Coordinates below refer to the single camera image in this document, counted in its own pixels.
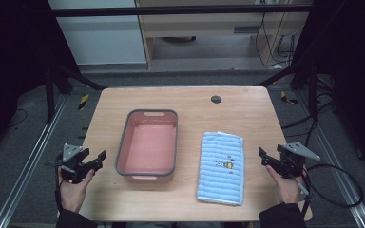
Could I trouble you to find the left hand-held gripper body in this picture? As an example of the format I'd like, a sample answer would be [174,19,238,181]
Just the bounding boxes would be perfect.
[56,142,91,185]

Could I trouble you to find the black metal stand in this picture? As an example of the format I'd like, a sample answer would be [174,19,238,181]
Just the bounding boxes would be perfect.
[254,59,320,122]
[43,61,106,125]

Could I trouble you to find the black curtain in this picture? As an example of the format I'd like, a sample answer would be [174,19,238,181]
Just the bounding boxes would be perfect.
[293,0,365,177]
[0,0,79,161]

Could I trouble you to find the black floor cables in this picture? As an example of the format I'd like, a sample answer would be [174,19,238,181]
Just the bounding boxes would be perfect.
[280,80,341,141]

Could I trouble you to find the black horizontal frame bar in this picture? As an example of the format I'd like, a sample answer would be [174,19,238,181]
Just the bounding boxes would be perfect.
[50,4,314,18]

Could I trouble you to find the blue striped towel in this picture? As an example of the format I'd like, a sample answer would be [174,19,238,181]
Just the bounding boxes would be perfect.
[196,130,246,207]

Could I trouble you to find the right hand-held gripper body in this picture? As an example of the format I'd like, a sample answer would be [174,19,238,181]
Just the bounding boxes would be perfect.
[277,141,321,180]

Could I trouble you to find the black hanging cables bundle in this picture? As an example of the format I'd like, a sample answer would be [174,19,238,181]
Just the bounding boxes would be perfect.
[254,11,297,69]

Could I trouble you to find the person's right hand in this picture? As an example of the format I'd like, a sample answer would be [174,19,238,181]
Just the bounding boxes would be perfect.
[265,164,306,205]

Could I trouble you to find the thin black floor cable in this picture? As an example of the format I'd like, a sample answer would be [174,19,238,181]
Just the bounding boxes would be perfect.
[8,107,29,128]

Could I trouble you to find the grey cable plug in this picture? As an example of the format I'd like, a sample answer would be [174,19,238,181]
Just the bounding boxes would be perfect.
[297,181,312,201]

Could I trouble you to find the aluminium floor rail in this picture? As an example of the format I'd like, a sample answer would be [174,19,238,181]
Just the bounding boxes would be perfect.
[0,94,68,228]
[294,90,365,228]

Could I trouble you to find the pink basin with grey rim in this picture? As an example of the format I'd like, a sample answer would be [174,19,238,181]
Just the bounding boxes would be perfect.
[114,108,180,184]

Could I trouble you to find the light wooden desk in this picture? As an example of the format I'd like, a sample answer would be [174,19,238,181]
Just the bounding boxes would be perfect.
[134,0,315,69]

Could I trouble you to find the black looped gripper cable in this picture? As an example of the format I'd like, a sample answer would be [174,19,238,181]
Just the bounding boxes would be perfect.
[301,162,365,210]

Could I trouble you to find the white cabinet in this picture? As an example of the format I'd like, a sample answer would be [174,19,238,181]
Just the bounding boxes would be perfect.
[47,0,148,67]

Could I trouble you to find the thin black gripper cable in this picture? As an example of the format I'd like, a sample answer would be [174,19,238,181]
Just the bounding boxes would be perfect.
[53,151,62,218]

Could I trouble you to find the yellow-black tape marker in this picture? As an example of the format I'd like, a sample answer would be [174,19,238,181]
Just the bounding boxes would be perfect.
[279,90,299,105]
[77,93,90,111]

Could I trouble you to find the person's left hand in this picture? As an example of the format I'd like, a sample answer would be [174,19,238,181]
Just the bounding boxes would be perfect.
[57,168,96,214]

